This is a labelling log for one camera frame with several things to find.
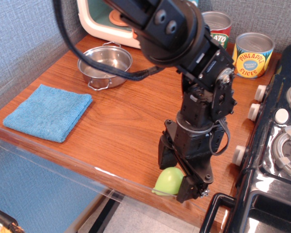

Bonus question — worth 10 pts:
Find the black toy stove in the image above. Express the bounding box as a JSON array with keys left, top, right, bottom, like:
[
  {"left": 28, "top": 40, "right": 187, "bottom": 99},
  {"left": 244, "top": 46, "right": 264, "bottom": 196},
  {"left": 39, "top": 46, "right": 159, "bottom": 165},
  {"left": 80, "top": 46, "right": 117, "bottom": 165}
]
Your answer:
[{"left": 200, "top": 45, "right": 291, "bottom": 233}]

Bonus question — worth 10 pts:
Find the tomato sauce can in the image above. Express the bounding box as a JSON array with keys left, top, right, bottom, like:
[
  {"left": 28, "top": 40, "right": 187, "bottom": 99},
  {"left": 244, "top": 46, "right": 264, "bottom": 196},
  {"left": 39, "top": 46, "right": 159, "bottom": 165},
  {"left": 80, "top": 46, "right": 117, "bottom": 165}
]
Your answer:
[{"left": 202, "top": 11, "right": 232, "bottom": 49}]

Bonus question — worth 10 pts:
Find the orange plush object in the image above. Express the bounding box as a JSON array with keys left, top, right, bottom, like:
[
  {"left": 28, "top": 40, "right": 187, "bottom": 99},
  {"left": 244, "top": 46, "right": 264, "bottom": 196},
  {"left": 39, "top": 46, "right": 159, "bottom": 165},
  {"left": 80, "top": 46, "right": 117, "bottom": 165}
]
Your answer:
[{"left": 0, "top": 224, "right": 24, "bottom": 233}]

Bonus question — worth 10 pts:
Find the pineapple slices can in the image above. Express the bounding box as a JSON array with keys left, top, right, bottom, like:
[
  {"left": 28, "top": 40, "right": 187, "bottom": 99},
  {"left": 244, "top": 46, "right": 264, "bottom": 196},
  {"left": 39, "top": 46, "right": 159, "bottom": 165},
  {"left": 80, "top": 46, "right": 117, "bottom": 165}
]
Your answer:
[{"left": 232, "top": 33, "right": 275, "bottom": 79}]

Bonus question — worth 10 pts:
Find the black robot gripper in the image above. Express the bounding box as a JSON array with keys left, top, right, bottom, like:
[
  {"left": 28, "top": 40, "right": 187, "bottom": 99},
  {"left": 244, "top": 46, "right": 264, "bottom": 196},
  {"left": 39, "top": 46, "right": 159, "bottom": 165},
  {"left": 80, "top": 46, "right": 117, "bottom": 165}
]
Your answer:
[{"left": 158, "top": 119, "right": 225, "bottom": 203}]

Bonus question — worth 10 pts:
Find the green toy pear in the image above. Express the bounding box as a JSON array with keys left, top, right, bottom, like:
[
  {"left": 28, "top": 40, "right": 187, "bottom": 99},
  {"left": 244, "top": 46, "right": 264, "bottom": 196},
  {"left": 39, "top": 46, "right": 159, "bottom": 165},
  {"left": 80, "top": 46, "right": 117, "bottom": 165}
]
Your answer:
[{"left": 152, "top": 167, "right": 184, "bottom": 196}]

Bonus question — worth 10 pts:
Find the toy microwave oven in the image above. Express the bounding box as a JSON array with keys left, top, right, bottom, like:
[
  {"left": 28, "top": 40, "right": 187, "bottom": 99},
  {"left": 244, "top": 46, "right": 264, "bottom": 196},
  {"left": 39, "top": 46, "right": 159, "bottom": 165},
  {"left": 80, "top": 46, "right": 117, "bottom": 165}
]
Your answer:
[{"left": 77, "top": 0, "right": 200, "bottom": 51}]

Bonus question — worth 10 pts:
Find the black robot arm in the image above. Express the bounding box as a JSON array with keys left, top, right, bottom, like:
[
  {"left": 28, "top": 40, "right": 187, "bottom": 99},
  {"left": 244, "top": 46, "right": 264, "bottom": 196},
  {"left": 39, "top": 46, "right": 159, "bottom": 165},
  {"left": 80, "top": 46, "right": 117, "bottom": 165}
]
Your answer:
[{"left": 108, "top": 0, "right": 236, "bottom": 202}]

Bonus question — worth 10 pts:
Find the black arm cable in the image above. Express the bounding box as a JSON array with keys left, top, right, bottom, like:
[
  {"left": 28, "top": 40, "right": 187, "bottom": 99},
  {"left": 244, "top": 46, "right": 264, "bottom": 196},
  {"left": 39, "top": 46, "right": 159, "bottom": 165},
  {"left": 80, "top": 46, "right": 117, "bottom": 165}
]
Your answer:
[{"left": 52, "top": 0, "right": 164, "bottom": 82}]

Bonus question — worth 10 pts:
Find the small steel pot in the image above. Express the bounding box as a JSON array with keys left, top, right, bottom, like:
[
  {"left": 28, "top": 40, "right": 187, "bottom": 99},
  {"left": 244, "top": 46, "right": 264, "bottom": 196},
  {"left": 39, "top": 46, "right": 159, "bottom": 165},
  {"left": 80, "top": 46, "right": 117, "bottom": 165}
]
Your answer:
[{"left": 77, "top": 42, "right": 132, "bottom": 91}]

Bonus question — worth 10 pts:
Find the blue folded towel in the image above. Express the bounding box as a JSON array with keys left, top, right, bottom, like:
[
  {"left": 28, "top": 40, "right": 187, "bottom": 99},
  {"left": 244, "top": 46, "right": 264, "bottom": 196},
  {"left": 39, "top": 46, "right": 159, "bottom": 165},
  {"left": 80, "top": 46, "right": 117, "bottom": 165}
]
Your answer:
[{"left": 3, "top": 85, "right": 92, "bottom": 143}]

